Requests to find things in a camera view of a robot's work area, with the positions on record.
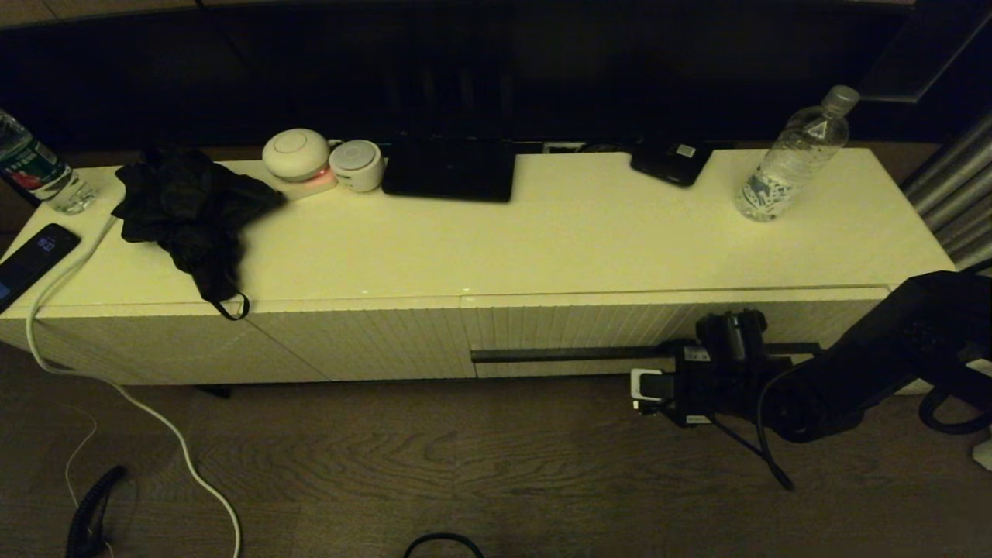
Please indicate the white low cabinet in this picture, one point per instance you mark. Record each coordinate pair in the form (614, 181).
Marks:
(542, 248)

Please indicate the small white floor object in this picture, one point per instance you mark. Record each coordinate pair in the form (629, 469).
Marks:
(984, 456)

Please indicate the black smartphone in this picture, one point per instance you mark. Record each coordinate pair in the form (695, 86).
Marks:
(31, 262)

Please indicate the small black labelled box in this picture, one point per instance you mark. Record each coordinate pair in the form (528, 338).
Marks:
(670, 165)

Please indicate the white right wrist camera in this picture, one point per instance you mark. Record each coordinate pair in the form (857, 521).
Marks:
(647, 386)

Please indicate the white flat charging base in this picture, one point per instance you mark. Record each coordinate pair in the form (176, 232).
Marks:
(310, 187)

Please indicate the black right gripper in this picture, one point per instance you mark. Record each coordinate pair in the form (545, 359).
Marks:
(728, 387)

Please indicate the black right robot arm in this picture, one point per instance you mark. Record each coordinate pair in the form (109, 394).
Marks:
(891, 341)

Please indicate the white fluted drawer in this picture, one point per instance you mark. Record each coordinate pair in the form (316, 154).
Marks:
(581, 325)

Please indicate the dark angular panel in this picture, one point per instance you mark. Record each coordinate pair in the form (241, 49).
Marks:
(922, 54)

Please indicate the white cylindrical speaker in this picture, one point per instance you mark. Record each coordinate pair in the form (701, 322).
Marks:
(356, 165)

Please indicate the white dome shaped device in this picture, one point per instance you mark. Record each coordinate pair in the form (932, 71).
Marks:
(294, 153)

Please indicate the black crumpled cloth bag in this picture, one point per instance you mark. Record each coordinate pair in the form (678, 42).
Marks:
(186, 209)

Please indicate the white power socket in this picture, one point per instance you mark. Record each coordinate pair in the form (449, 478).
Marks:
(563, 147)

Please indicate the black router box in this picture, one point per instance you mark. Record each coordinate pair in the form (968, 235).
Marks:
(449, 173)

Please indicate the large black television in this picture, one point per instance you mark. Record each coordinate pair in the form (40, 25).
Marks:
(542, 70)

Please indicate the clear plastic water bottle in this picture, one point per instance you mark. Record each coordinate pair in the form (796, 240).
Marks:
(790, 165)

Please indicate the grey curtain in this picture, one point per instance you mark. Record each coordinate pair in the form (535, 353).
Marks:
(957, 194)

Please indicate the green labelled water bottle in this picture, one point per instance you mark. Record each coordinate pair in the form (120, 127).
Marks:
(39, 174)

